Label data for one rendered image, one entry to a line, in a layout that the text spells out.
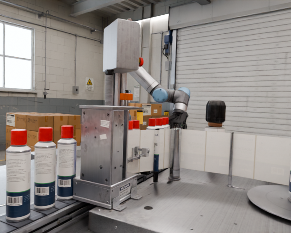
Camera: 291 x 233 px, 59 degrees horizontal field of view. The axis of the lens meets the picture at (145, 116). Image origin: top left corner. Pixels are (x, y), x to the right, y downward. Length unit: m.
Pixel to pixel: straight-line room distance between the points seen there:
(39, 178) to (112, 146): 0.19
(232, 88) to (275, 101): 0.87
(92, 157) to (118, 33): 0.52
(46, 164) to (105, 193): 0.16
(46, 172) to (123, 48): 0.56
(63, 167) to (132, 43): 0.55
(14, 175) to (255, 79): 5.07
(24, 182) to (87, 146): 0.17
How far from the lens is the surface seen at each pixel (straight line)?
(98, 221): 0.69
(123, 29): 1.05
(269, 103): 5.34
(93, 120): 0.69
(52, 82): 7.08
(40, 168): 0.69
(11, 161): 0.64
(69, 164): 0.74
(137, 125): 1.04
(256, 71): 5.45
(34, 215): 0.71
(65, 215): 0.75
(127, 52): 1.04
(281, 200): 0.86
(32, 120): 4.49
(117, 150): 0.68
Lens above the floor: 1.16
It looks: 3 degrees down
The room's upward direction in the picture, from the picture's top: 2 degrees clockwise
